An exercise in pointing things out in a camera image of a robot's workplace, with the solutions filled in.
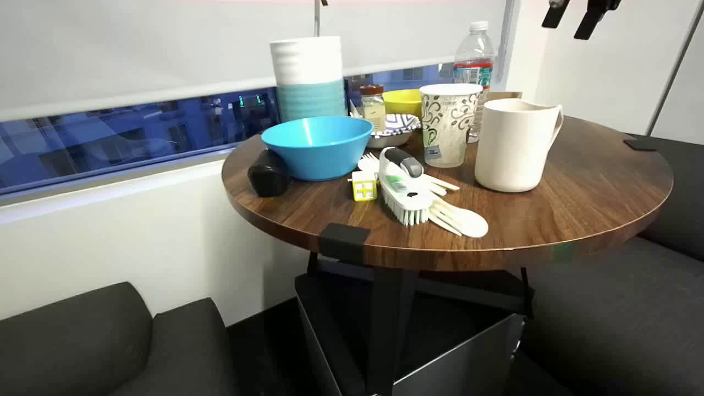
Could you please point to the black white patterned dish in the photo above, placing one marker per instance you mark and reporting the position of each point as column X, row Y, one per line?
column 396, row 131

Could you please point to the round wooden table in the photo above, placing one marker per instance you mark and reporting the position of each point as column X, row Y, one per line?
column 586, row 190

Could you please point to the small black object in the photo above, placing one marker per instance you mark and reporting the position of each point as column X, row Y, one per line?
column 268, row 176

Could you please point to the white plastic spoon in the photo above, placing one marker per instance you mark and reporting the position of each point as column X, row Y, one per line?
column 470, row 224

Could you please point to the yellow bowl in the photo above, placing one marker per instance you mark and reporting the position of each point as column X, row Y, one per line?
column 402, row 102

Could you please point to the dark grey sofa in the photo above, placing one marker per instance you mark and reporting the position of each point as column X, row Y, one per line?
column 624, row 323
column 88, row 344

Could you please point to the small yellow green carton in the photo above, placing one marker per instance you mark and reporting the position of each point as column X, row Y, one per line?
column 364, row 187

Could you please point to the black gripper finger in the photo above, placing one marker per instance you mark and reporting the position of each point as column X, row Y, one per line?
column 554, row 14
column 595, row 16

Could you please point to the thin grey pole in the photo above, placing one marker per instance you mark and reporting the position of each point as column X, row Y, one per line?
column 679, row 73

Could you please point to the small glass jar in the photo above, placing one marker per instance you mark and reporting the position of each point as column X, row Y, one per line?
column 372, row 110

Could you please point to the clear plastic water bottle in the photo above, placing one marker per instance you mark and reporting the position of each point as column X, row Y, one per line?
column 475, row 59

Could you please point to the small white object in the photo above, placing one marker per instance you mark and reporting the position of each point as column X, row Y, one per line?
column 367, row 163

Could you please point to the patterned paper cup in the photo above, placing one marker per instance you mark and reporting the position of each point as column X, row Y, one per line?
column 450, row 125

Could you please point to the blue plastic bowl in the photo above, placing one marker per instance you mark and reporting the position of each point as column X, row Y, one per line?
column 318, row 150

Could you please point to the grey metal bin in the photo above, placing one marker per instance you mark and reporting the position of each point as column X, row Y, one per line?
column 470, row 366

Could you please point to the white scrub brush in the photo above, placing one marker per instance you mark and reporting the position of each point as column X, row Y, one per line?
column 406, row 190

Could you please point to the white plastic knife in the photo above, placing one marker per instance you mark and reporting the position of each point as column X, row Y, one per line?
column 443, row 184

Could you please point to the white roller blind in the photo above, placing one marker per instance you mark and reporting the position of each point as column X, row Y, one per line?
column 145, row 44

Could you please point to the black table edge clamp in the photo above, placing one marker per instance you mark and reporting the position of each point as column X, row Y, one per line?
column 343, row 240

